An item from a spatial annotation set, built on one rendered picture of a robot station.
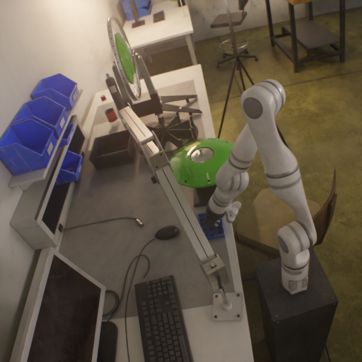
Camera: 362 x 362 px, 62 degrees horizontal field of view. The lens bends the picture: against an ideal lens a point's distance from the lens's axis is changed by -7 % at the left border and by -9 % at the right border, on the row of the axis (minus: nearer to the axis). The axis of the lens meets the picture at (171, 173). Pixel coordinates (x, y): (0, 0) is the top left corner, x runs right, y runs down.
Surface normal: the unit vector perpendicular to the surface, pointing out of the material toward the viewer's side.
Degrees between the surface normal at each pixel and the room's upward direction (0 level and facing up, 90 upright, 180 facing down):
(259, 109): 79
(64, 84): 88
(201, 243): 40
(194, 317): 0
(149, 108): 90
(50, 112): 88
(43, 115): 88
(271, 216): 0
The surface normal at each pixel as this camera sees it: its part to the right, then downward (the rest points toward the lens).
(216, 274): 0.37, 0.54
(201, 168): -0.28, -0.58
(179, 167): -0.57, -0.52
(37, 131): 0.00, 0.63
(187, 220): 0.03, -0.20
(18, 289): 0.96, -0.21
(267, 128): -0.44, 0.54
